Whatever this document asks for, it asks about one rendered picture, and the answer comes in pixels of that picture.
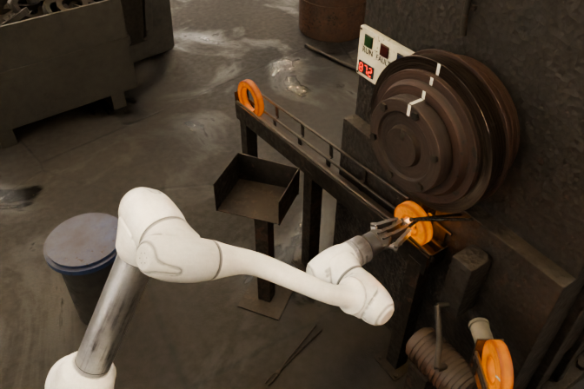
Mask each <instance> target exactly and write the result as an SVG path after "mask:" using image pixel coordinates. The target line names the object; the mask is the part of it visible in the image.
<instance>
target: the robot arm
mask: <svg viewBox="0 0 584 389"><path fill-rule="evenodd" d="M118 216H119V219H118V226H117V234H116V251H117V256H116V259H115V261H114V264H113V266H112V268H111V270H110V273H109V277H108V279H107V281H106V283H105V285H104V288H103V291H102V293H101V296H100V298H99V301H98V302H97V305H96V309H95V311H94V313H93V315H92V317H91V320H90V323H89V325H88V328H87V330H86V333H85V335H84V337H83V340H82V343H81V345H80V347H79V349H78V351H77V352H74V353H72V354H70V355H68V356H65V357H63V358H61V359H60V360H58V361H57V363H56V364H55V365H53V367H51V369H50V372H49V374H48V376H47V379H46V382H45V388H44V389H114V385H115V380H116V367H115V365H114V363H113V360H114V358H115V357H116V353H117V351H118V349H119V346H120V345H121V343H122V340H123V337H124V334H125V333H126V331H127V328H128V326H129V323H130V321H131V319H132V317H133V314H134V312H135V310H136V307H137V305H138V302H139V300H140V299H141V297H142V294H143V291H144V288H145V287H146V285H147V282H148V280H149V277H151V278H154V279H157V280H162V281H167V282H179V283H195V282H200V281H207V280H217V279H221V278H224V277H229V276H233V275H238V274H247V275H253V276H256V277H259V278H262V279H265V280H268V281H271V282H273V283H275V284H277V285H280V286H282V287H286V288H288V289H290V290H293V291H295V292H298V293H301V294H303V295H306V296H308V297H310V298H312V299H315V300H319V301H321V302H323V303H327V304H330V305H333V306H338V307H340V308H341V310H342V311H343V312H344V313H348V314H351V315H354V316H355V317H357V318H358V319H363V320H364V321H365V322H367V323H369V324H371V325H374V326H379V325H383V324H385V323H386V322H387V321H388V320H389V319H390V318H391V316H392V314H393V312H394V302H393V300H392V298H391V296H390V294H389V293H388V291H387V290H386V288H385V287H384V286H383V285H382V284H381V283H380V282H379V281H378V280H377V279H376V278H375V277H374V276H373V275H372V274H370V273H369V272H367V271H366V270H365V269H363V268H362V266H363V265H364V264H366V263H368V262H370V261H371V260H372V258H373V257H374V256H375V255H377V254H379V253H380V252H381V251H382V250H386V249H389V248H390V249H394V252H397V249H398V247H399V246H400V245H401V244H402V243H403V242H404V241H405V240H406V239H407V238H408V237H409V236H410V235H411V231H412V229H411V228H412V227H409V226H408V225H409V224H410V223H412V222H411V221H409V217H406V218H401V219H399V218H398V217H394V218H391V219H387V220H385V221H379V222H371V223H370V231H369V232H367V233H365V234H363V235H362V236H360V235H357V236H355V237H354V238H352V239H350V240H348V241H345V242H343V243H342V244H338V245H334V246H333V247H330V248H328V249H326V250H324V251H322V252H321V253H319V254H318V255H317V256H316V257H315V258H313V259H312V260H311V261H310V262H309V263H308V265H307V268H306V273H304V272H303V271H301V270H299V269H297V268H294V267H292V266H290V265H288V264H286V263H283V262H281V261H279V260H276V259H274V258H272V257H269V256H267V255H265V254H260V253H257V252H255V251H252V250H248V249H245V248H240V247H234V246H230V245H228V244H224V243H221V242H219V241H213V240H208V239H203V238H200V235H199V234H198V233H197V232H196V231H195V230H194V229H192V228H191V226H190V225H189V224H188V223H187V222H186V220H185V218H184V216H183V214H182V213H181V211H180V210H179V208H178V207H177V206H176V204H175V203H174V202H173V201H172V200H171V199H170V198H169V197H168V196H167V195H165V194H164V193H162V192H161V191H159V190H156V189H152V188H134V189H132V190H130V191H129V192H128V193H127V194H126V195H125V196H124V197H123V198H122V200H121V202H120V205H119V209H118ZM403 225H404V226H403ZM413 227H415V224H414V226H413ZM399 236H400V237H399ZM397 237H399V238H398V239H397V240H396V241H395V242H394V243H392V244H390V243H391V241H393V239H395V238H397Z"/></svg>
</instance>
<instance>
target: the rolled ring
mask: <svg viewBox="0 0 584 389"><path fill-rule="evenodd" d="M247 89H248V90H249V91H250V93H251V94H252V96H253V98H254V101H255V108H253V107H252V106H251V105H250V103H249V100H248V97H247ZM238 96H239V100H240V103H242V104H243V105H244V106H246V107H247V108H248V109H250V110H251V111H252V112H254V113H255V114H256V115H258V116H260V115H262V113H263V111H264V103H263V99H262V94H261V91H260V90H259V89H258V87H257V85H256V84H255V83H254V82H253V81H251V80H249V79H246V80H243V81H241V82H240V83H239V84H238Z"/></svg>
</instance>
